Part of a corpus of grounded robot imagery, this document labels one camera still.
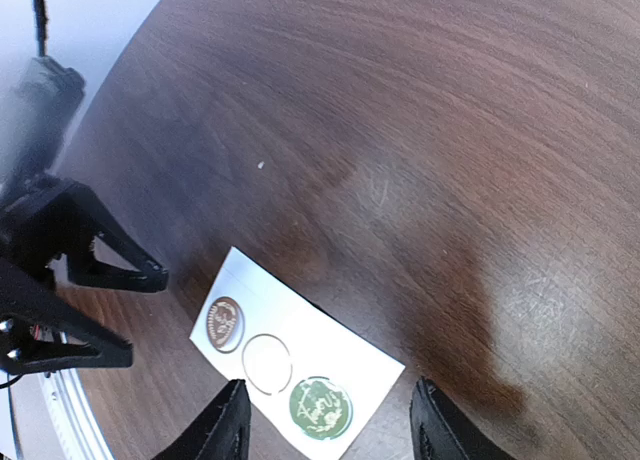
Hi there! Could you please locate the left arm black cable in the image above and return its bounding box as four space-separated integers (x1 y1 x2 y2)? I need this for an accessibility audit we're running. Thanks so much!
28 0 51 59

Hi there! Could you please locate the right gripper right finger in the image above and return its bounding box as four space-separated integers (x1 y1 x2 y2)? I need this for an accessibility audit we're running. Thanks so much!
410 377 513 460

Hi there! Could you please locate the white sticker sheet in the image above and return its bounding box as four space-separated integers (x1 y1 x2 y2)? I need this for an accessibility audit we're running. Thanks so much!
190 248 404 459

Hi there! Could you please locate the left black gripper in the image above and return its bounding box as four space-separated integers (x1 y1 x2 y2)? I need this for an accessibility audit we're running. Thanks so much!
1 180 169 375

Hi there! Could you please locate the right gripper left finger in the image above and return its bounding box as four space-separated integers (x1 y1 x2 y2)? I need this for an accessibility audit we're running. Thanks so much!
154 379 251 460

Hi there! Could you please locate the front aluminium rail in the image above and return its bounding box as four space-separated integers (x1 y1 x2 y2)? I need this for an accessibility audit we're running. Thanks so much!
1 369 114 459

